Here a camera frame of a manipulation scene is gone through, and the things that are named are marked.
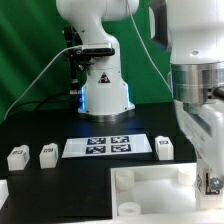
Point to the black camera stand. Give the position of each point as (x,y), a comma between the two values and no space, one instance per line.
(77,64)

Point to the white fiducial marker sheet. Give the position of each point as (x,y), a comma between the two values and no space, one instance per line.
(106,146)

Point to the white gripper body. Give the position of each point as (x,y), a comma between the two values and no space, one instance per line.
(205,131)

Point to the grey depth camera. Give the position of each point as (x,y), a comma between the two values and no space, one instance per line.
(103,49)

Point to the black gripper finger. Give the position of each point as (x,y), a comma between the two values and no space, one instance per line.
(216,183)

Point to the white square tabletop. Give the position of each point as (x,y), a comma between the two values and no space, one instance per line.
(158,194)

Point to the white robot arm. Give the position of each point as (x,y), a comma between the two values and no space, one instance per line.
(193,31)

